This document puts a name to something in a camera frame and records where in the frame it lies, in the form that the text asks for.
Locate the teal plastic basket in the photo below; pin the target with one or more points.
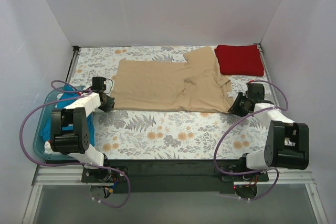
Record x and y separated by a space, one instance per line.
44 123

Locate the floral table cloth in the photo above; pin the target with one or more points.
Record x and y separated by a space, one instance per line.
162 135

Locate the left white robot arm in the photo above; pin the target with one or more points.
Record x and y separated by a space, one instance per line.
69 131

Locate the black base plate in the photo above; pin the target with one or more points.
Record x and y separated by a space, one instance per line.
166 175

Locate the aluminium frame rail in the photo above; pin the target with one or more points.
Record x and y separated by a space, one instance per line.
71 175

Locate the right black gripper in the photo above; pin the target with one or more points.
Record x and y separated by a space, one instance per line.
237 104

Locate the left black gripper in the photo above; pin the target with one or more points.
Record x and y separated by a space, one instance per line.
108 102

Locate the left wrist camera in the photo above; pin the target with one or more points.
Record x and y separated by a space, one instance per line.
98 84

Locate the white and red garment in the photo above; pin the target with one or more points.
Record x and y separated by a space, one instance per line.
48 150

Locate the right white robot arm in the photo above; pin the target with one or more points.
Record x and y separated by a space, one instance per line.
287 143

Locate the beige t shirt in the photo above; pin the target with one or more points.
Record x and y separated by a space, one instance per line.
195 85

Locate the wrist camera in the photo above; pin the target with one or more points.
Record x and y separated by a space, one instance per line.
98 84
255 92

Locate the folded red t shirt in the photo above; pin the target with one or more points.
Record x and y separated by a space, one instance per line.
239 60

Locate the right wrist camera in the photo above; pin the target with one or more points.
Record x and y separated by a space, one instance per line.
255 92

